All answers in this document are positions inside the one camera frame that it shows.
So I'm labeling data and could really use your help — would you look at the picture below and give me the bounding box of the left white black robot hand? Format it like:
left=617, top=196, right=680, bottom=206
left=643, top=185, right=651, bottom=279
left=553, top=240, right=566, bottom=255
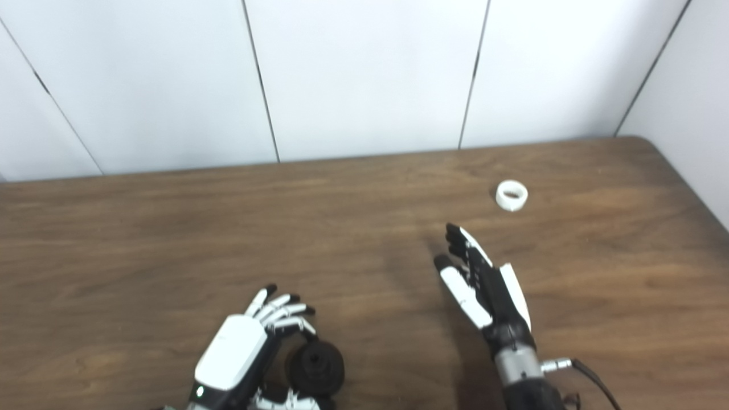
left=185, top=284, right=322, bottom=410

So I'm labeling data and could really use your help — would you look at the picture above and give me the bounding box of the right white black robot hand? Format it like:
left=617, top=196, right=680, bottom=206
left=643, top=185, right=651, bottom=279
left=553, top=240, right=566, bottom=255
left=434, top=223, right=537, bottom=356

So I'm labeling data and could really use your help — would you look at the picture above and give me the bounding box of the round black plastic part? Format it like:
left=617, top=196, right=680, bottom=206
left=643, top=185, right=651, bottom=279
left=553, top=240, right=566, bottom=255
left=285, top=339, right=346, bottom=397

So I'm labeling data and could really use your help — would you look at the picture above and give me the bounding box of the white plastic ring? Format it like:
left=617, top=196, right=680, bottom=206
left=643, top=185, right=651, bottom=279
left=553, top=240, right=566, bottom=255
left=495, top=180, right=529, bottom=212

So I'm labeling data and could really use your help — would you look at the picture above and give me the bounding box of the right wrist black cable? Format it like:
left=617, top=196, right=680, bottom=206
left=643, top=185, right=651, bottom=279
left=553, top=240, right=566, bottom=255
left=540, top=357, right=622, bottom=410

